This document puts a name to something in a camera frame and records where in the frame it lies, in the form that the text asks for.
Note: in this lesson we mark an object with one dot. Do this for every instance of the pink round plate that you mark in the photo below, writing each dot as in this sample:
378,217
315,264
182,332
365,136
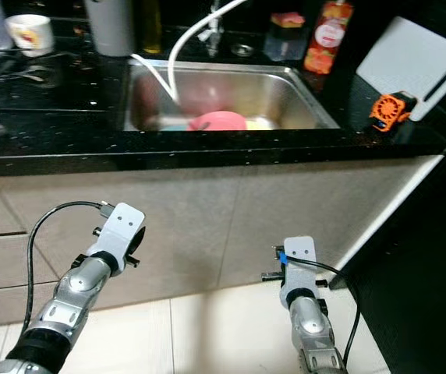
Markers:
219,121

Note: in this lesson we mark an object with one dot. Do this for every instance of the white cartoon print mug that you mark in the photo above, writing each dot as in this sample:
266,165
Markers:
32,35

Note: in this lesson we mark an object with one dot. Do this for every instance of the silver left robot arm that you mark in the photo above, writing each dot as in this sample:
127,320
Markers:
75,304

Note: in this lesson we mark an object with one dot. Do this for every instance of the beige kitchen cabinet front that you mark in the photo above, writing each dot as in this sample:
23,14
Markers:
215,218

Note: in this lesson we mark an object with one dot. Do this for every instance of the black side cabinet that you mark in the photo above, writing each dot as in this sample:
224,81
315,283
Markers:
418,273

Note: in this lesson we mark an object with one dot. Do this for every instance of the yellow round plate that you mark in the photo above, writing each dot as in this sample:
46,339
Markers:
260,124

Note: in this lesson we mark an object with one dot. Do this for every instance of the stainless steel sink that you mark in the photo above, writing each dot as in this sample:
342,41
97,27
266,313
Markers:
293,93

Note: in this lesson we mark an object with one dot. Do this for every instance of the orange black small fan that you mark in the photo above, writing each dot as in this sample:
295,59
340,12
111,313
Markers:
391,111

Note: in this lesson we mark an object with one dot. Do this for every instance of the chrome faucet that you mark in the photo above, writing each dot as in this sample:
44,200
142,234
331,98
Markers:
211,43

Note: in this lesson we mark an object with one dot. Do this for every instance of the round metal hole cap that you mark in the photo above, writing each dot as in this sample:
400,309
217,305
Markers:
242,50

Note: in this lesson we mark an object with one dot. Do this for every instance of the clear plastic sponge container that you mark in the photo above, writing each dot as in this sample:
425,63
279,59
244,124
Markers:
283,45

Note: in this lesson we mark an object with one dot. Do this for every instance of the yellow oil bottle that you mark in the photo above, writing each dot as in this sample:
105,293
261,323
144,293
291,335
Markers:
150,27

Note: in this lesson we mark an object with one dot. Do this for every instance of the grey tumbler with red logo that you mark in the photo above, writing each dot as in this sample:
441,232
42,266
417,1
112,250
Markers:
110,27

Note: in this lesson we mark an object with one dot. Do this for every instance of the peach soap pump bottle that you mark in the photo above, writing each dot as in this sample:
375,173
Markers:
328,39

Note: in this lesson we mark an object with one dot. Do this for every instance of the white cutting board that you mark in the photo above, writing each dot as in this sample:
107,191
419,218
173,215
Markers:
410,58

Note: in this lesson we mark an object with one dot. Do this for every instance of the pink yellow sponge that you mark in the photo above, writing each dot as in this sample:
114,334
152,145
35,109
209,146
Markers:
288,19

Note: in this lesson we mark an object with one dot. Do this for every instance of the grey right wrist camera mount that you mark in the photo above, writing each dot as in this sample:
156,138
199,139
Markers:
301,253

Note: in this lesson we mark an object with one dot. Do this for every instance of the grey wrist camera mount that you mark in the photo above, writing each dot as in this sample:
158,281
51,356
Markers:
122,226
301,253

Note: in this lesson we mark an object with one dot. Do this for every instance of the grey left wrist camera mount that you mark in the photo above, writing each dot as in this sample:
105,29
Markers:
122,226

